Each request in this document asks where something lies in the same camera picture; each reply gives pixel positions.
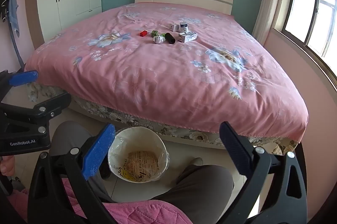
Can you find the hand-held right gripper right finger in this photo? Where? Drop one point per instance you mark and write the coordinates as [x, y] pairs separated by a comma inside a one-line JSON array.
[[234, 147]]

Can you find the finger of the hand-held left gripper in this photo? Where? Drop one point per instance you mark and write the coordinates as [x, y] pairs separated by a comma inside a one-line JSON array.
[[23, 78], [47, 105]]

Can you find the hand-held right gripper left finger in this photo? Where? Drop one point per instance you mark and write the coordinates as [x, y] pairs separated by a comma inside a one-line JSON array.
[[98, 153]]

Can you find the white paper trash bin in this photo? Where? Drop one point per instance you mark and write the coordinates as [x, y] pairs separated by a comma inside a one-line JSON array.
[[115, 164]]

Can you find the green cube with red marks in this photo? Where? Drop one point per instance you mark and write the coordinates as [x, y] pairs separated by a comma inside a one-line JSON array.
[[154, 33]]

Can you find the white jar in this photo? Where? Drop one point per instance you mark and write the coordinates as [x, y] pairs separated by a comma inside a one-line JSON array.
[[184, 27]]

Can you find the person's left hand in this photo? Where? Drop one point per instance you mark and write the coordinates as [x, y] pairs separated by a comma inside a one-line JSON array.
[[6, 164]]

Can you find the beige shoe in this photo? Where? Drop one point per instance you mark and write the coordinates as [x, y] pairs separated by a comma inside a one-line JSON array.
[[196, 161]]

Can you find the floral patterned mattress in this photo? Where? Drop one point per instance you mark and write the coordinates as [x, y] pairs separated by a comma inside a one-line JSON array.
[[137, 118]]

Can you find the person's grey pants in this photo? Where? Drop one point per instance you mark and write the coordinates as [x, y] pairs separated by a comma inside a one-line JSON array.
[[200, 187]]

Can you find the blue towel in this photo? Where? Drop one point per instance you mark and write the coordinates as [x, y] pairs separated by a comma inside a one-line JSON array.
[[13, 8]]

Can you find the pink quilted garment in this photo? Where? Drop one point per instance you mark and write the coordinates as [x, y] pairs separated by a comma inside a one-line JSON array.
[[147, 213]]

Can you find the pink floral bedsheet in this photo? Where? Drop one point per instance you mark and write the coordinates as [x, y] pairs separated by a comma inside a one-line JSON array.
[[163, 76]]

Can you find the red block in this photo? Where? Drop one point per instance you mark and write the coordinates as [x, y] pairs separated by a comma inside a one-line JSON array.
[[143, 33]]

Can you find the white carton box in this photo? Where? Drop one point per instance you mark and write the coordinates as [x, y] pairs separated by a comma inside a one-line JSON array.
[[187, 37]]

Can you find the black cylinder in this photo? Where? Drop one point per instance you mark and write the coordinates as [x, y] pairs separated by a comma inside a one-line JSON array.
[[169, 38]]

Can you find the crumpled paper ball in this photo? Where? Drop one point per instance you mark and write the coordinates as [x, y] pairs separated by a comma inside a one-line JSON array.
[[159, 39]]

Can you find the small white box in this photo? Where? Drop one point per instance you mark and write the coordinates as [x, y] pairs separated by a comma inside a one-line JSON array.
[[174, 26]]

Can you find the window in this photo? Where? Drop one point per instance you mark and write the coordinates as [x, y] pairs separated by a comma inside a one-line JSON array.
[[316, 3]]

